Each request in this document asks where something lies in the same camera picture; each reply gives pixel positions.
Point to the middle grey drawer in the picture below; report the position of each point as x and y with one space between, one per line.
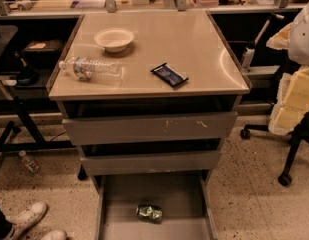
150 163

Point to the water bottle on floor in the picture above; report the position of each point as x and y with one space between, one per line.
29 162

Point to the bottom grey drawer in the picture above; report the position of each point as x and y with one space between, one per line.
181 195

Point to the crushed green can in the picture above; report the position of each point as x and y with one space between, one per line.
149 213

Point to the grey drawer cabinet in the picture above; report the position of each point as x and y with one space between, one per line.
189 42

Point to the dark blue snack wrapper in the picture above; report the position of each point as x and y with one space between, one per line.
168 75

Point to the top grey drawer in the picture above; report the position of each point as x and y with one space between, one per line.
149 128

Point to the white sneaker lower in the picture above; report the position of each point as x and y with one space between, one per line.
55 235

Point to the black office chair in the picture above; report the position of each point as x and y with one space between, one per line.
297 136

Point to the grey drawer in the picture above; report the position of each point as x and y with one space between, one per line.
150 163
181 195
149 128

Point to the clear plastic water bottle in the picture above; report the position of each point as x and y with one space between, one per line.
86 68

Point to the white paper bowl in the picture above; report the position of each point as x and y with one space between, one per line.
114 40

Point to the white handled tool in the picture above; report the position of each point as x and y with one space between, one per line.
249 51

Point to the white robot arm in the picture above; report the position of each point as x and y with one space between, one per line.
293 91

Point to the black box under desk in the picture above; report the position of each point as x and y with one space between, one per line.
49 51

